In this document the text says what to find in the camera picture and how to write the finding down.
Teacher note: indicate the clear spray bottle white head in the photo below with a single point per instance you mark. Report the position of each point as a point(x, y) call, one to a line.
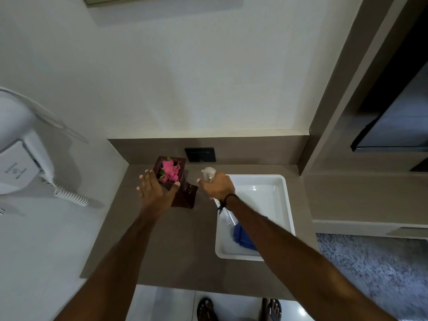
point(208, 171)

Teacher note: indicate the person's right forearm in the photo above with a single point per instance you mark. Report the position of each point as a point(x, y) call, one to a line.
point(294, 260)

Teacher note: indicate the pink flowers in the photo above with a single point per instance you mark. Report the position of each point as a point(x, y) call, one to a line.
point(170, 170)

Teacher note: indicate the grey rug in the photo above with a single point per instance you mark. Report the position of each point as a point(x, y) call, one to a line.
point(377, 274)

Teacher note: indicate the grey-brown wall cabinet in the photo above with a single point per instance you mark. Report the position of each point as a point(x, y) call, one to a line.
point(351, 193)

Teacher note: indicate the blue cloth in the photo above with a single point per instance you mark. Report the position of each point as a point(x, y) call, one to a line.
point(244, 239)

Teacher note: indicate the black sandal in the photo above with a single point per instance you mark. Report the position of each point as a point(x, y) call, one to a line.
point(271, 310)
point(206, 310)

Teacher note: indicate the person's left thumb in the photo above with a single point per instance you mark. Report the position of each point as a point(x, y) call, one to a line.
point(173, 189)

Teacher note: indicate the black wall socket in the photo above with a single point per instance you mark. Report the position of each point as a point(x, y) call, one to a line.
point(200, 155)

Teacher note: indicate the person's left middle finger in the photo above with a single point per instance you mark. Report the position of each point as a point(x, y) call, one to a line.
point(149, 175)

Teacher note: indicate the white wall-mounted hair dryer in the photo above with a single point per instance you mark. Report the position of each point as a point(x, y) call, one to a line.
point(20, 150)

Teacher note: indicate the person's right hand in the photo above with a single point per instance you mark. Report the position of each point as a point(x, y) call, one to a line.
point(220, 188)

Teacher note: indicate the white rectangular tray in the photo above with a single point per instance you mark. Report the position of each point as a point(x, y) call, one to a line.
point(267, 197)

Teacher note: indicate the black television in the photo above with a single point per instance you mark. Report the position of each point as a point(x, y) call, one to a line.
point(398, 123)

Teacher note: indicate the person's left little finger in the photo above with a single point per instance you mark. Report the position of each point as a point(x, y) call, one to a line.
point(139, 191)

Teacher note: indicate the black wrist band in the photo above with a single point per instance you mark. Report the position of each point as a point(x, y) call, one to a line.
point(230, 197)

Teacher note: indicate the person's left hand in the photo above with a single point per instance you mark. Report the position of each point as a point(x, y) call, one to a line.
point(153, 195)

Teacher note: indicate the person's left forearm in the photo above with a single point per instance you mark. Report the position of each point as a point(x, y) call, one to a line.
point(117, 264)

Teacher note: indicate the person's right thumb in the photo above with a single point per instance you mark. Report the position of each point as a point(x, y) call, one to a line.
point(202, 183)

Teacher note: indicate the dark brown square vase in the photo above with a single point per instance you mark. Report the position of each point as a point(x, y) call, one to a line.
point(184, 197)

